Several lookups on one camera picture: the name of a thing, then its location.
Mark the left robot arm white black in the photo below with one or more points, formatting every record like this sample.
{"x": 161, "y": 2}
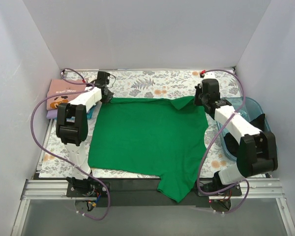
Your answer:
{"x": 72, "y": 122}

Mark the green t shirt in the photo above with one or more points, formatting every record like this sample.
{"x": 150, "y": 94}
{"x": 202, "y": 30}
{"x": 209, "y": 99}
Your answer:
{"x": 158, "y": 137}

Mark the pink folded printed t shirt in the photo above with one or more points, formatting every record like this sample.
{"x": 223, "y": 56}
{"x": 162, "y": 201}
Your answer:
{"x": 61, "y": 88}

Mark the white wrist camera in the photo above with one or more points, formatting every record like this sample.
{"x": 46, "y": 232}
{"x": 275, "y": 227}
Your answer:
{"x": 207, "y": 75}
{"x": 92, "y": 79}

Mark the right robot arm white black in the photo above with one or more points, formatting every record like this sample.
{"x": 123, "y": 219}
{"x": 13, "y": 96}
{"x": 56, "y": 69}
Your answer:
{"x": 257, "y": 151}

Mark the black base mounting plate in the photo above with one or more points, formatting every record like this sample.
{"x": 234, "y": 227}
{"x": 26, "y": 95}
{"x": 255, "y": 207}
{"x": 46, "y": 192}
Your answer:
{"x": 128, "y": 192}

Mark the floral patterned table mat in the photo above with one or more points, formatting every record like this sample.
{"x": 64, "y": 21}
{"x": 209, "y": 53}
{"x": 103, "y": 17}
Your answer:
{"x": 170, "y": 84}

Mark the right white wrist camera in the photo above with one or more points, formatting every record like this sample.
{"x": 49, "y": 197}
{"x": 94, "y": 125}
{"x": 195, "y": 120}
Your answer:
{"x": 207, "y": 75}

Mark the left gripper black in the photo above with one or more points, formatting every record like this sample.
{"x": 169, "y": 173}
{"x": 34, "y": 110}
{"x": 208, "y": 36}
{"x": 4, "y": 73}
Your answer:
{"x": 107, "y": 95}

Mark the aluminium frame rail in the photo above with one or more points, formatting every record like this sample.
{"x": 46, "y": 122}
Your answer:
{"x": 253, "y": 188}

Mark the teal folded t shirt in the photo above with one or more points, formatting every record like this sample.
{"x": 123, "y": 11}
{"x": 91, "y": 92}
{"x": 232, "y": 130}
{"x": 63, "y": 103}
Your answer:
{"x": 90, "y": 112}

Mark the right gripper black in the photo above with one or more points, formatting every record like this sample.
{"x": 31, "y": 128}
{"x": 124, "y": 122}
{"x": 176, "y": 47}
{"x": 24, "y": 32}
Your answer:
{"x": 199, "y": 99}

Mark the blue transparent plastic bin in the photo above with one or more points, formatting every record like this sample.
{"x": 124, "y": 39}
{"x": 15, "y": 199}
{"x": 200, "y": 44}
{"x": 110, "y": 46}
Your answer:
{"x": 249, "y": 112}

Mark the lilac folded t shirt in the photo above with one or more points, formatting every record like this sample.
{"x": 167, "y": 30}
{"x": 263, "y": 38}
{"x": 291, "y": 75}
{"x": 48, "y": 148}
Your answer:
{"x": 52, "y": 114}

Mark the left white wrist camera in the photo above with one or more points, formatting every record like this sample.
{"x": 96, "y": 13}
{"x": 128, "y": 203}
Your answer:
{"x": 92, "y": 79}

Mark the black t shirt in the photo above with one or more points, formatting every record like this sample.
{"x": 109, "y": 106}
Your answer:
{"x": 231, "y": 143}

